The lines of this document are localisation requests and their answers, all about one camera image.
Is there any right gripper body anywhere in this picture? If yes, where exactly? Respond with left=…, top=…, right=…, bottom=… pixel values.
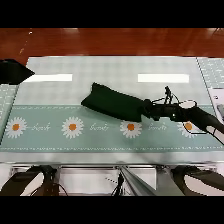
left=143, top=98, right=165, bottom=122

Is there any dark green shirt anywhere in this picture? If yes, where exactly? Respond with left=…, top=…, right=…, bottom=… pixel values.
left=80, top=82, right=148, bottom=123

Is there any black garment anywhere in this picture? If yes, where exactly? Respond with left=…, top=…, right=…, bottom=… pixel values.
left=0, top=58, right=36, bottom=86

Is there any silver frame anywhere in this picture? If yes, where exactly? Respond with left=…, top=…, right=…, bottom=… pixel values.
left=0, top=151, right=224, bottom=197

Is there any black cable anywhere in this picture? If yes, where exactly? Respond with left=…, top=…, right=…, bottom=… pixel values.
left=111, top=172, right=126, bottom=197

